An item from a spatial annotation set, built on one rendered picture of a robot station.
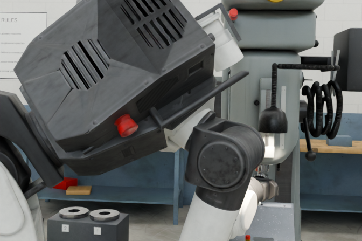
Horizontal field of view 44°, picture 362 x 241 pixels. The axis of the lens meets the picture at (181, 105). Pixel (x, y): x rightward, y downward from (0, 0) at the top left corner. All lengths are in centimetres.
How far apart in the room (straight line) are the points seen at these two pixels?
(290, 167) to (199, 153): 102
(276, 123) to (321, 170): 465
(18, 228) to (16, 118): 19
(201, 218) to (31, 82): 38
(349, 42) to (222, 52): 75
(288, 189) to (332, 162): 402
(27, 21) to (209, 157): 543
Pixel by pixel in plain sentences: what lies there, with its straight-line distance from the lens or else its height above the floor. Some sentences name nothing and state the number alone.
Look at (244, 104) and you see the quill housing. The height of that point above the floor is 148.
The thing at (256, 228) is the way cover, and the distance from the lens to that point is 174.
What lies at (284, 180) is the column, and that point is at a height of 118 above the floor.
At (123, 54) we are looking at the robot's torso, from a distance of 71.
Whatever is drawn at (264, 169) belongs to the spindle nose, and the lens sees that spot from 133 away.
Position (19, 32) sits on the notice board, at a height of 212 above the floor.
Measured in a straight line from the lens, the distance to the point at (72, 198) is 519.
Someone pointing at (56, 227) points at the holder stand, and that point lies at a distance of 143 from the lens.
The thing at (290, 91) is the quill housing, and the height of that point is 152.
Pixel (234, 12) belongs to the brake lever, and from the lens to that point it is 107.
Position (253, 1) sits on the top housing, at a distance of 113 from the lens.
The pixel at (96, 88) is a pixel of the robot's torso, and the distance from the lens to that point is 71.
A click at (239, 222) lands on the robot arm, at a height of 122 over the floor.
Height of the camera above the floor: 154
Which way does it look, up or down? 3 degrees down
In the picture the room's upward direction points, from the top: 1 degrees clockwise
